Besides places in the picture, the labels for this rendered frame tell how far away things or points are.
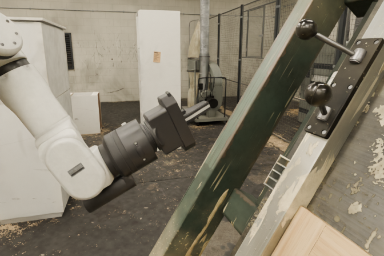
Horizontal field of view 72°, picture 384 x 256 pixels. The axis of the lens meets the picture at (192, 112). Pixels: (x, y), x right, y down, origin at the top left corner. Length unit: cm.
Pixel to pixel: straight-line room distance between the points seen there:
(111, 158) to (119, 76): 784
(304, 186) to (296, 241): 9
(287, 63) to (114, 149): 49
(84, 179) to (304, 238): 37
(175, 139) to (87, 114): 473
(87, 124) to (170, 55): 221
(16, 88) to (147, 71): 344
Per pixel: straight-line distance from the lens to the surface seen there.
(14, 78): 49
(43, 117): 49
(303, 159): 53
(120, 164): 48
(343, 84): 55
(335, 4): 85
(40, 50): 247
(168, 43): 392
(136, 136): 48
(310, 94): 42
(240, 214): 70
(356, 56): 56
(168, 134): 50
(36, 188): 278
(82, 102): 517
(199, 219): 75
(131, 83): 832
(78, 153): 46
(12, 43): 48
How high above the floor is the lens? 150
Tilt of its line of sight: 13 degrees down
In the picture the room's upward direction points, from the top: straight up
